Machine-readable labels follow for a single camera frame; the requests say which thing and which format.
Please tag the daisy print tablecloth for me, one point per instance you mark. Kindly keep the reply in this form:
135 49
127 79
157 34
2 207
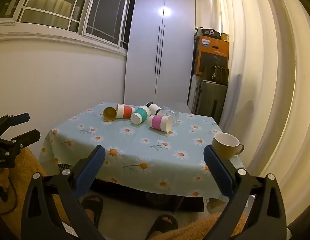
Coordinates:
135 152

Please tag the black band paper cup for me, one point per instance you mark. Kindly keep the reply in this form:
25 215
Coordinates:
153 107

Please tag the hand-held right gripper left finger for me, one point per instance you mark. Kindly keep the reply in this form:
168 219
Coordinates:
91 171

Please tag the red band paper cup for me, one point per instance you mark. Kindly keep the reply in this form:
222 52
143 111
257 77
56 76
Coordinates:
123 111

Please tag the cream curtain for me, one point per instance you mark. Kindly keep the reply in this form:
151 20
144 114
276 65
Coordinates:
269 80

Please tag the clear glass cup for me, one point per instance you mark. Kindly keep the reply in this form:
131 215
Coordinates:
173 116

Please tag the grey suitcase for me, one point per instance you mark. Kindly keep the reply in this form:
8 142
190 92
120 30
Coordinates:
209 100

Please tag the black device on box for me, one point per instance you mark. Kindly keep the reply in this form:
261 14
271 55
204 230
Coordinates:
207 32

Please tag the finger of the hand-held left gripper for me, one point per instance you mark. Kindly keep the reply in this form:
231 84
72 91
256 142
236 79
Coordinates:
27 137
20 118

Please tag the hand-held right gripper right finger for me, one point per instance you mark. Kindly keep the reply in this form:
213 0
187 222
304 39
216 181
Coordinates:
219 171

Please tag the white framed window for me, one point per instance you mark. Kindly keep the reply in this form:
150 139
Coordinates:
70 7

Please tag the pink band paper cup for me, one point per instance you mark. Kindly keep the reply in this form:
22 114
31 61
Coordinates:
158 122

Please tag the orange cardboard box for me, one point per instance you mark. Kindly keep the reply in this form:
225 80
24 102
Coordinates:
212 52

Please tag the brown ceramic mug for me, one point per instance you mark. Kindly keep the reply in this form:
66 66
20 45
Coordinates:
223 146

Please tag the orange fuzzy cloth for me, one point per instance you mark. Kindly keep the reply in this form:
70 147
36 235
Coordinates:
25 170
194 228

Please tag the white wardrobe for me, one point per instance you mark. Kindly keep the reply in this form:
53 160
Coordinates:
160 55

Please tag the small gold cup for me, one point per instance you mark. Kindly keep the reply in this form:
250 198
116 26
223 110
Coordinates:
225 37

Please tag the person's foot in black slipper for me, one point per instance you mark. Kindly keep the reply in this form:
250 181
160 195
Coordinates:
93 206
165 223

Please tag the teal band paper cup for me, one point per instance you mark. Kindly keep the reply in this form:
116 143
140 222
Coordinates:
141 113

